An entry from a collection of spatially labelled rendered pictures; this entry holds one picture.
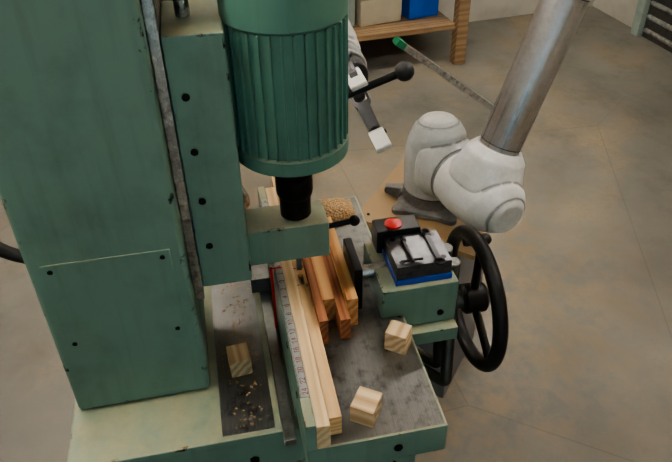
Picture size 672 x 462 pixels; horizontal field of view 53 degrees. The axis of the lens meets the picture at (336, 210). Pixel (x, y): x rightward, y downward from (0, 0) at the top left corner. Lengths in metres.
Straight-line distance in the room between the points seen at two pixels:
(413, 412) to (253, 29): 0.59
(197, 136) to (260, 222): 0.23
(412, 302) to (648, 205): 2.18
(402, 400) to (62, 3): 0.71
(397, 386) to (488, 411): 1.16
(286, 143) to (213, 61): 0.15
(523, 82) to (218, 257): 0.84
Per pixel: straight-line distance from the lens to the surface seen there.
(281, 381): 1.20
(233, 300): 1.37
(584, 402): 2.32
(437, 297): 1.18
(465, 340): 1.45
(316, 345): 1.08
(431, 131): 1.75
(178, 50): 0.90
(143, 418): 1.22
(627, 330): 2.59
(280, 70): 0.91
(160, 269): 1.03
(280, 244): 1.12
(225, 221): 1.03
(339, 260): 1.20
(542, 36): 1.58
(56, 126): 0.91
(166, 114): 0.93
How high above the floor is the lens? 1.74
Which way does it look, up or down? 36 degrees down
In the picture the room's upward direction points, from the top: 1 degrees counter-clockwise
